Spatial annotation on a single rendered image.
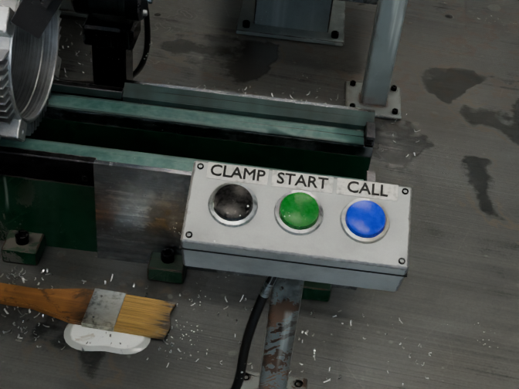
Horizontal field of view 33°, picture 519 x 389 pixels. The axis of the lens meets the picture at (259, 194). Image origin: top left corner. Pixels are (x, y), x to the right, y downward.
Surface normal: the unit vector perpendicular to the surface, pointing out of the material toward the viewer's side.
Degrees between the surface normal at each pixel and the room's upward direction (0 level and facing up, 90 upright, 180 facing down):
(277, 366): 90
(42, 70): 39
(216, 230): 24
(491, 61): 0
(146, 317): 2
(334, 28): 0
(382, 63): 90
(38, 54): 51
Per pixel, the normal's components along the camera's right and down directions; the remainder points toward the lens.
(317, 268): -0.11, 0.89
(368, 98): -0.09, 0.63
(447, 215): 0.08, -0.76
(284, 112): 0.00, -0.09
